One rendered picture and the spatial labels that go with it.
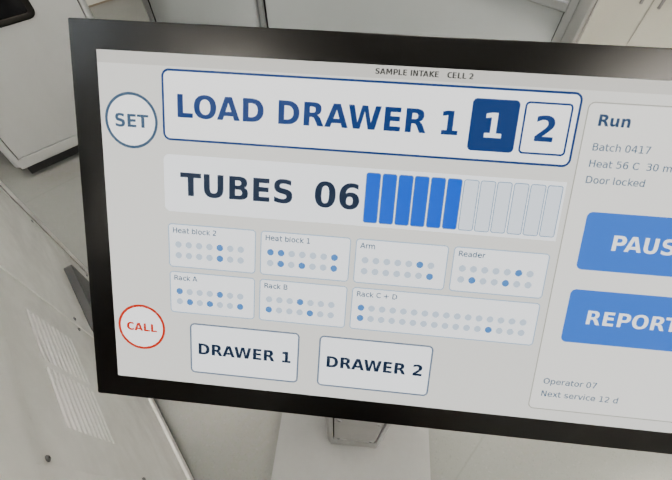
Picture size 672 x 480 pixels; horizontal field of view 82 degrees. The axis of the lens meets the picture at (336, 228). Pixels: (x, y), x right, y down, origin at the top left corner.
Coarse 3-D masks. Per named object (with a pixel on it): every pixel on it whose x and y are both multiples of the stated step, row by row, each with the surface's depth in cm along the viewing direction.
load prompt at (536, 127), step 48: (192, 96) 28; (240, 96) 28; (288, 96) 28; (336, 96) 28; (384, 96) 27; (432, 96) 27; (480, 96) 27; (528, 96) 27; (576, 96) 26; (240, 144) 29; (288, 144) 29; (336, 144) 28; (384, 144) 28; (432, 144) 28; (480, 144) 28; (528, 144) 27
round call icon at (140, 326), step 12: (120, 312) 33; (132, 312) 33; (144, 312) 32; (156, 312) 32; (120, 324) 33; (132, 324) 33; (144, 324) 33; (156, 324) 33; (120, 336) 33; (132, 336) 33; (144, 336) 33; (156, 336) 33; (132, 348) 33; (144, 348) 33; (156, 348) 33
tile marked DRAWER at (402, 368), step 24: (336, 336) 32; (336, 360) 32; (360, 360) 32; (384, 360) 32; (408, 360) 32; (432, 360) 31; (336, 384) 33; (360, 384) 32; (384, 384) 32; (408, 384) 32
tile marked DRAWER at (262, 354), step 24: (192, 336) 33; (216, 336) 32; (240, 336) 32; (264, 336) 32; (288, 336) 32; (192, 360) 33; (216, 360) 33; (240, 360) 33; (264, 360) 33; (288, 360) 32
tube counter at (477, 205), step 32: (320, 192) 29; (352, 192) 29; (384, 192) 29; (416, 192) 29; (448, 192) 28; (480, 192) 28; (512, 192) 28; (544, 192) 28; (352, 224) 30; (384, 224) 29; (416, 224) 29; (448, 224) 29; (480, 224) 29; (512, 224) 29; (544, 224) 28
